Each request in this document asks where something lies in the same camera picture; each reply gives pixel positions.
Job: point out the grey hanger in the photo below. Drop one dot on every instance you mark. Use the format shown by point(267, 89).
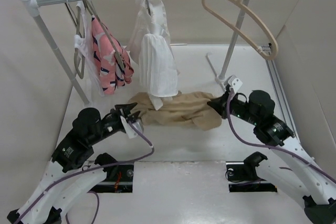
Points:
point(81, 32)

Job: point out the white tank top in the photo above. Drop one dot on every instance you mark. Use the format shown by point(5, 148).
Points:
point(87, 50)

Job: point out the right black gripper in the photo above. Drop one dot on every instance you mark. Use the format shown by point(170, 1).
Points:
point(221, 104)

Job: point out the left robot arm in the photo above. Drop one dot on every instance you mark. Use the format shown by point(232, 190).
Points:
point(65, 178)

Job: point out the white pleated dress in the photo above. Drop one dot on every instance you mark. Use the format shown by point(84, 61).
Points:
point(150, 48)

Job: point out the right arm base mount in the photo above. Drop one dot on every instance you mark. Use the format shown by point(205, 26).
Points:
point(242, 176)

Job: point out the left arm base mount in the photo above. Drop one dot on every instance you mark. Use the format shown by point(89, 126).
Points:
point(119, 178)

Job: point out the beige t shirt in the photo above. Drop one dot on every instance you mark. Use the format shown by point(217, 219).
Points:
point(188, 110)

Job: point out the pink patterned garment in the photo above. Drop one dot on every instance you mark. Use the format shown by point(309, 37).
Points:
point(112, 60)

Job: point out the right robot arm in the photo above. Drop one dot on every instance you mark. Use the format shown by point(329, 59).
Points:
point(307, 184)

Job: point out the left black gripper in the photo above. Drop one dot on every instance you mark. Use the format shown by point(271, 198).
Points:
point(126, 109)

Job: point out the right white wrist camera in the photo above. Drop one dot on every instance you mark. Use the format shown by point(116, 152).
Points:
point(233, 84)

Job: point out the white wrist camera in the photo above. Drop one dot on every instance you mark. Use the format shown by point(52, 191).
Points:
point(132, 128)
point(233, 84)

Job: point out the aluminium rail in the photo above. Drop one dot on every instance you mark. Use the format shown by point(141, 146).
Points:
point(276, 91)

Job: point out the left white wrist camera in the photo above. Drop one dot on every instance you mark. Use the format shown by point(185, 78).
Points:
point(132, 128)

